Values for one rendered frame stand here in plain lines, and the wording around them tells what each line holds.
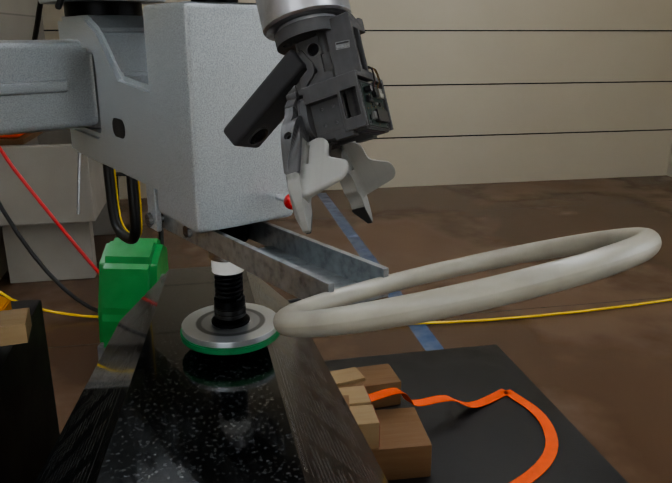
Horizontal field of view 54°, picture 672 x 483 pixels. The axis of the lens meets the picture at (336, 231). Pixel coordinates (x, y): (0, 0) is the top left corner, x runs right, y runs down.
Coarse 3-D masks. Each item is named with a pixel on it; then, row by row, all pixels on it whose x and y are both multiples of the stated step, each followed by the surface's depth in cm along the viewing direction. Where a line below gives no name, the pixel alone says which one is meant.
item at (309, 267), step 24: (192, 240) 139; (216, 240) 129; (240, 240) 123; (264, 240) 136; (288, 240) 128; (312, 240) 122; (240, 264) 122; (264, 264) 115; (288, 264) 109; (312, 264) 122; (336, 264) 116; (360, 264) 111; (288, 288) 109; (312, 288) 103; (336, 288) 110
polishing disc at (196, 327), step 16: (256, 304) 154; (192, 320) 145; (208, 320) 145; (256, 320) 145; (272, 320) 145; (192, 336) 138; (208, 336) 138; (224, 336) 138; (240, 336) 138; (256, 336) 138
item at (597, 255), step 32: (480, 256) 106; (512, 256) 103; (544, 256) 100; (576, 256) 64; (608, 256) 64; (640, 256) 67; (352, 288) 103; (384, 288) 105; (448, 288) 62; (480, 288) 61; (512, 288) 61; (544, 288) 62; (288, 320) 74; (320, 320) 69; (352, 320) 66; (384, 320) 64; (416, 320) 63
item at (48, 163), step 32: (0, 160) 369; (32, 160) 372; (64, 160) 375; (0, 192) 374; (64, 192) 380; (96, 192) 397; (0, 224) 379; (32, 224) 383; (64, 224) 398; (96, 224) 496; (64, 256) 404
